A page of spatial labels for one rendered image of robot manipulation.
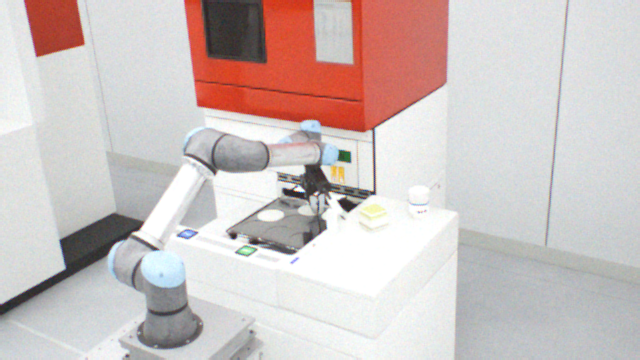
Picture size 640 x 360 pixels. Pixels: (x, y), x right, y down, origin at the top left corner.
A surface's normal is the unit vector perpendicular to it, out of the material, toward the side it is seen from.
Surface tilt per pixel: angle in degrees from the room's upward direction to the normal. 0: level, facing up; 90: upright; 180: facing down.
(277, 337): 90
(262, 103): 90
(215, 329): 2
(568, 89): 90
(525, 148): 90
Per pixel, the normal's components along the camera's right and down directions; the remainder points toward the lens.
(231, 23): -0.55, 0.36
